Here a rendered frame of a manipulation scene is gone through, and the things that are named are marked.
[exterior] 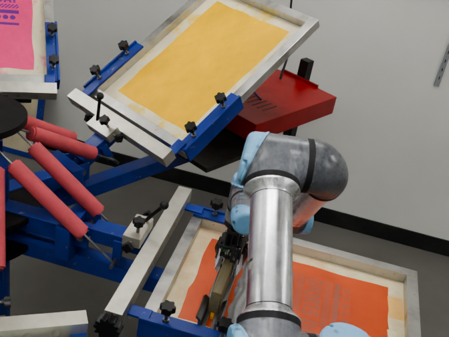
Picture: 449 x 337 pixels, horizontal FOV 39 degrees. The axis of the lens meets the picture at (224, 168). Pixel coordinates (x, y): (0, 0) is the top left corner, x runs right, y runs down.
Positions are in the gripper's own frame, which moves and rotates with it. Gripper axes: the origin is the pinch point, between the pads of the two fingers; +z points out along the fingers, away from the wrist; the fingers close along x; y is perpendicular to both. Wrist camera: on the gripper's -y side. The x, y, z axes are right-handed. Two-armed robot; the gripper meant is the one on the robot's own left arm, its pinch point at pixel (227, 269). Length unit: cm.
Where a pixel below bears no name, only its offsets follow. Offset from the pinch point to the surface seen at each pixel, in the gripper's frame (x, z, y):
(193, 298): -7.2, 5.2, 10.9
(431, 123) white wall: 79, 17, -200
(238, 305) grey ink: 6.4, 4.7, 8.8
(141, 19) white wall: -100, -3, -200
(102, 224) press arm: -41.6, -3.3, -0.7
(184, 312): -7.9, 5.2, 17.6
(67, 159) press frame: -67, -4, -30
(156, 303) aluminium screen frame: -16.0, 1.7, 21.0
